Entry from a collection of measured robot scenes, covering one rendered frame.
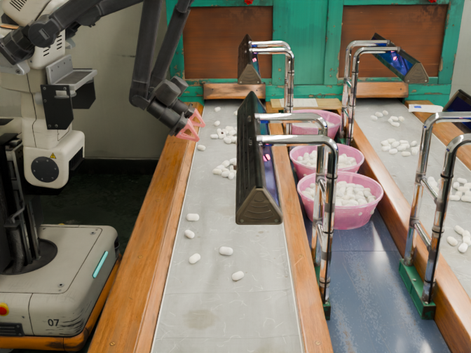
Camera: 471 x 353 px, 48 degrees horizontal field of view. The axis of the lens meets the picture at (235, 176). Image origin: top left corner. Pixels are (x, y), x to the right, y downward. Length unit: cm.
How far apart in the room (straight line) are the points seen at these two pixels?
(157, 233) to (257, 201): 61
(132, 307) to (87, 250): 121
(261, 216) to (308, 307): 34
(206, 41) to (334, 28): 60
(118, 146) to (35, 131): 177
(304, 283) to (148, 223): 49
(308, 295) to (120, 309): 41
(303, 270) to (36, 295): 118
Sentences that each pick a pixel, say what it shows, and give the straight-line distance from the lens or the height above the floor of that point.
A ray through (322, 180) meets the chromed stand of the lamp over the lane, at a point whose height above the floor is 97.
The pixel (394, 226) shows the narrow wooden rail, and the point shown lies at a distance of 163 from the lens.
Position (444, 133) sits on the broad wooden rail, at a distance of 232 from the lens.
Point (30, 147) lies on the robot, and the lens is 206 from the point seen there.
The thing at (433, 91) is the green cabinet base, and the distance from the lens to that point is 279.
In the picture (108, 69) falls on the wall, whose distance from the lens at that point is 360.
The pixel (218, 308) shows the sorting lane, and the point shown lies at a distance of 121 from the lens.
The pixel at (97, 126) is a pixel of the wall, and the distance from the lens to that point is 374.
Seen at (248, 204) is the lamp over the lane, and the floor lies 108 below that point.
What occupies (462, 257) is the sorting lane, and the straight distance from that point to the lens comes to 149.
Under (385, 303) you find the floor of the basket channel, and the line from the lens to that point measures 138.
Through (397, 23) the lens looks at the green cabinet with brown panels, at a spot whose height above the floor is 113.
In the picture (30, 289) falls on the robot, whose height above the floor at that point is 28.
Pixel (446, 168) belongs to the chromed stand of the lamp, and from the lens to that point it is 118.
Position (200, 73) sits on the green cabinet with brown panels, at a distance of 263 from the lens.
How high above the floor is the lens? 148
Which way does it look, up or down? 24 degrees down
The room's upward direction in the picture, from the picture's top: 1 degrees counter-clockwise
